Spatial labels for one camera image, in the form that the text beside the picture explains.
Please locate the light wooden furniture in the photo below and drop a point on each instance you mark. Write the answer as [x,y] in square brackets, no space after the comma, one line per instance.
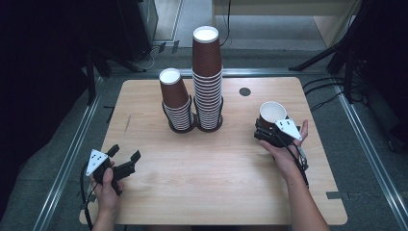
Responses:
[333,22]

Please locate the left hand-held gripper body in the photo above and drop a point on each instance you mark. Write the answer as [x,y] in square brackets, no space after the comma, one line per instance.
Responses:
[96,160]

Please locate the brown paper cup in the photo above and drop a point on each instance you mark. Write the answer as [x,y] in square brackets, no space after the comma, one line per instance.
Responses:
[272,112]

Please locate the grey tape strip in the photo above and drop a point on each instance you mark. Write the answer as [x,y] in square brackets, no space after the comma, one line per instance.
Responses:
[334,195]

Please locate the person's right hand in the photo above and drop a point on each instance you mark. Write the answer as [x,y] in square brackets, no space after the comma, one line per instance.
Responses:
[287,159]

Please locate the black computer tower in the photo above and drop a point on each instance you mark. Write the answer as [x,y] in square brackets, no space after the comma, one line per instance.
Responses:
[138,29]

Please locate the tall stack of brown cups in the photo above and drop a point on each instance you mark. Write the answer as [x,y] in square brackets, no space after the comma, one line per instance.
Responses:
[208,96]

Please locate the black tripod stand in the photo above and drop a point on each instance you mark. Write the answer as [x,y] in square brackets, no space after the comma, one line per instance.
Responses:
[333,48]

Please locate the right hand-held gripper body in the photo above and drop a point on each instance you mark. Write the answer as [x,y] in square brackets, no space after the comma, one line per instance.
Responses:
[288,128]

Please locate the short stack of brown cups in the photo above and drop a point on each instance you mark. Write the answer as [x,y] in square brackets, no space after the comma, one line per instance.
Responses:
[174,93]

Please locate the dark round table grommet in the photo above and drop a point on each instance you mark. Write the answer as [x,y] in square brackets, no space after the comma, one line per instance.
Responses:
[244,91]

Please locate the aluminium frame rail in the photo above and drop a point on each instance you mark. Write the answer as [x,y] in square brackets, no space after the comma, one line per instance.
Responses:
[372,150]
[69,160]

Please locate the black metal stand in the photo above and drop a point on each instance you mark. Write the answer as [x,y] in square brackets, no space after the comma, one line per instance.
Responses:
[91,77]

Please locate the person's left hand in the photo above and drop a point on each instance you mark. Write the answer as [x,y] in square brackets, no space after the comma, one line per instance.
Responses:
[107,195]

